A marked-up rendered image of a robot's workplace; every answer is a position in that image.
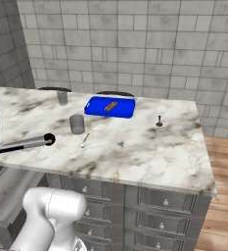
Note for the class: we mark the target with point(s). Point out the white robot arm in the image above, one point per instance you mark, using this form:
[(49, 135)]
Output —
[(50, 209)]

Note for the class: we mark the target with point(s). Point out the blue tray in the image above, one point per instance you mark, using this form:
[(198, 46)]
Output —
[(122, 108)]

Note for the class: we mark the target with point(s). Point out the hot dog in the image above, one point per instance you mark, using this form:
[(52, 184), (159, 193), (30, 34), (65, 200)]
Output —
[(111, 106)]

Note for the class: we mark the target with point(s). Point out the grey drawer front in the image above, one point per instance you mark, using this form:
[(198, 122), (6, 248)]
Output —
[(174, 243), (177, 224), (97, 189), (102, 231), (180, 201), (100, 211), (102, 245)]

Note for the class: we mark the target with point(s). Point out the white drawer knob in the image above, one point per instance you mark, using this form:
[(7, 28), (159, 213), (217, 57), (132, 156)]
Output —
[(90, 232), (84, 189), (158, 245), (87, 212), (165, 202), (161, 225)]

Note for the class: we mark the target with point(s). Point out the grey open drawer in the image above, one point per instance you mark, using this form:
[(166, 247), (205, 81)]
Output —
[(11, 192)]

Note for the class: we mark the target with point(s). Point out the dark stool seat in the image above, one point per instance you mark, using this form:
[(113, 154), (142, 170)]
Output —
[(55, 89), (115, 93)]

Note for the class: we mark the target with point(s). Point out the silver spoon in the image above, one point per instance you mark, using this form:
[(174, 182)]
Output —
[(84, 140)]

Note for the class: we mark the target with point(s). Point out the grey cup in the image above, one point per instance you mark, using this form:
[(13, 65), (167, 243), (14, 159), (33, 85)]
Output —
[(77, 125)]

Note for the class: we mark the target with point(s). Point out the small dark stopper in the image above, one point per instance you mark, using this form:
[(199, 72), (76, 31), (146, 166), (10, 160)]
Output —
[(159, 123)]

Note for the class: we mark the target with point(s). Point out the clear drinking glass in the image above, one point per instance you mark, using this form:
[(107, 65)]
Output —
[(62, 98)]

